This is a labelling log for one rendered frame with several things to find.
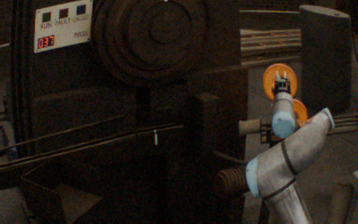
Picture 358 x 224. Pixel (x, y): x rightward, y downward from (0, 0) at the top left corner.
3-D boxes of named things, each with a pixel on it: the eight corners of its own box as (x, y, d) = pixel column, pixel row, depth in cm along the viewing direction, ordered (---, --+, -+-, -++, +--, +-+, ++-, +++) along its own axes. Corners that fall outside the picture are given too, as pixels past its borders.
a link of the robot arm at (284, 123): (279, 144, 211) (267, 125, 207) (279, 124, 221) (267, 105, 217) (299, 133, 207) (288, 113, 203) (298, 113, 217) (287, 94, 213)
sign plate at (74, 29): (33, 52, 211) (36, 10, 206) (89, 40, 223) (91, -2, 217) (34, 53, 209) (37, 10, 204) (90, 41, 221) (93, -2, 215)
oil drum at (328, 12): (288, 97, 510) (285, 2, 483) (328, 89, 537) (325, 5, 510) (324, 116, 461) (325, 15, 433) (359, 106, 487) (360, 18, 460)
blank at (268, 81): (261, 63, 240) (261, 66, 236) (295, 63, 237) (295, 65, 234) (264, 101, 244) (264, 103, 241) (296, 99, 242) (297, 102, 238)
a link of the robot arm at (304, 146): (314, 120, 151) (327, 102, 215) (280, 143, 155) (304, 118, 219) (328, 155, 150) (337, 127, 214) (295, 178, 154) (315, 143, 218)
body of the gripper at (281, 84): (290, 74, 227) (292, 90, 217) (289, 92, 232) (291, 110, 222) (272, 73, 228) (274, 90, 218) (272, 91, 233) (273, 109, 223)
